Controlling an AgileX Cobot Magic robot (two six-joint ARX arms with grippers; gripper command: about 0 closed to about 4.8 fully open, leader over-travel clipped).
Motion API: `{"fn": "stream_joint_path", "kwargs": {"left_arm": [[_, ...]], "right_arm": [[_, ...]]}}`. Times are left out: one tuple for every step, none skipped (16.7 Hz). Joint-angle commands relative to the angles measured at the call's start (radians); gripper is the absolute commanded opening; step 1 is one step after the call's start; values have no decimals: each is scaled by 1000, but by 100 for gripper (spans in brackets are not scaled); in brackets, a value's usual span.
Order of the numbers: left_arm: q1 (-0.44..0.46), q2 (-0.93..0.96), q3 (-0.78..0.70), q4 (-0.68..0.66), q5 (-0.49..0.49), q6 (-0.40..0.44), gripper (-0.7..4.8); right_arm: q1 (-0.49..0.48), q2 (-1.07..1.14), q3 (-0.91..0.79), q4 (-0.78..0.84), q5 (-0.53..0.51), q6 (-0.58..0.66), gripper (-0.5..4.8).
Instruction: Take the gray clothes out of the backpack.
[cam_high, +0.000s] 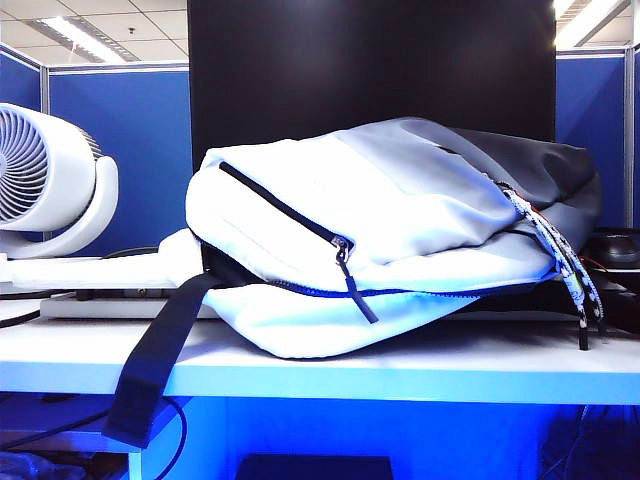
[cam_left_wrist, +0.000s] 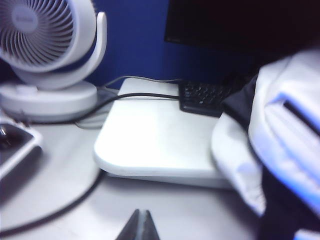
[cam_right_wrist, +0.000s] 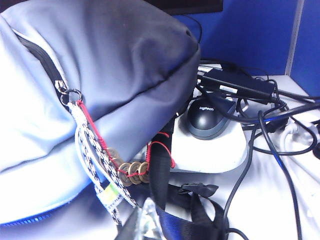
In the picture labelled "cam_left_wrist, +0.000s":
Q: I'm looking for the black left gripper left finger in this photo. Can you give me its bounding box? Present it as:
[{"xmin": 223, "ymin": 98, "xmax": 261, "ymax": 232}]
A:
[{"xmin": 116, "ymin": 208, "xmax": 141, "ymax": 240}]

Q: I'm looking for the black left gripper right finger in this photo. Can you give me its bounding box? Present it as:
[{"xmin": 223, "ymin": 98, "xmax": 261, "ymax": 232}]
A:
[{"xmin": 139, "ymin": 209, "xmax": 161, "ymax": 240}]

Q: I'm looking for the white backpack with dark lining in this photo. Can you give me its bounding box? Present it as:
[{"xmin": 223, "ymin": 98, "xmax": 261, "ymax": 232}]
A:
[{"xmin": 209, "ymin": 48, "xmax": 320, "ymax": 240}]

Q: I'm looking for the white monitor riser board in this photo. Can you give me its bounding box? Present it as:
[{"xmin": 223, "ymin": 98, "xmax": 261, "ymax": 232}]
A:
[{"xmin": 92, "ymin": 77, "xmax": 237, "ymax": 190}]

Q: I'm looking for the black keyboard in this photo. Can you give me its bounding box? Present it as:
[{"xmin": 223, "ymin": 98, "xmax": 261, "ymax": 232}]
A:
[{"xmin": 178, "ymin": 79, "xmax": 242, "ymax": 118}]

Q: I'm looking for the white tray with dark contents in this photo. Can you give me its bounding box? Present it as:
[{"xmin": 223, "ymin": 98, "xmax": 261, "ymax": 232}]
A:
[{"xmin": 0, "ymin": 121, "xmax": 44, "ymax": 179}]

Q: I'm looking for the white desk fan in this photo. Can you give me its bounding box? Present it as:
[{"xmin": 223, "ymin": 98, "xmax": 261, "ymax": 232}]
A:
[{"xmin": 0, "ymin": 0, "xmax": 108, "ymax": 124}]

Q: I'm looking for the black computer monitor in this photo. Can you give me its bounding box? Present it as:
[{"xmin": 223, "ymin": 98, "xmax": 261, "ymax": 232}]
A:
[{"xmin": 163, "ymin": 0, "xmax": 320, "ymax": 76}]

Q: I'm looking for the black cable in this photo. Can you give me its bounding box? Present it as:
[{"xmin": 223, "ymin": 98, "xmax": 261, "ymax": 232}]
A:
[
  {"xmin": 96, "ymin": 91, "xmax": 181, "ymax": 112},
  {"xmin": 0, "ymin": 171, "xmax": 106, "ymax": 234}
]

